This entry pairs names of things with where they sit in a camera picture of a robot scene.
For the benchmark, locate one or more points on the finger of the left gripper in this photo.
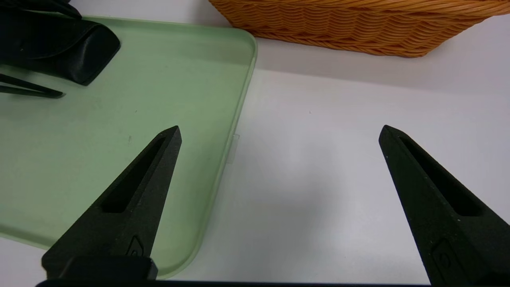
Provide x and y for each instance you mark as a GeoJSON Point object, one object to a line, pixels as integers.
{"type": "Point", "coordinates": [36, 8]}

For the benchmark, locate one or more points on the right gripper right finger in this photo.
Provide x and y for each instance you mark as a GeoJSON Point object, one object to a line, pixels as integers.
{"type": "Point", "coordinates": [446, 211]}

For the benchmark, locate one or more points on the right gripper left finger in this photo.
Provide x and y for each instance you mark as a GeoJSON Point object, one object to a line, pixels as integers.
{"type": "Point", "coordinates": [131, 215]}

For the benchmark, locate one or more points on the black glasses case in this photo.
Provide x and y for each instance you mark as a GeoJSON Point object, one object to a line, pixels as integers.
{"type": "Point", "coordinates": [59, 48]}

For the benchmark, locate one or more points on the orange wicker basket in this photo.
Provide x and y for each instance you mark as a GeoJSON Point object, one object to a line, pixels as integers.
{"type": "Point", "coordinates": [358, 24]}

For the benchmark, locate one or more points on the light green plastic tray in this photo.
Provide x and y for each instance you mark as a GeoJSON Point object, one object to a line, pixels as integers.
{"type": "Point", "coordinates": [119, 139]}

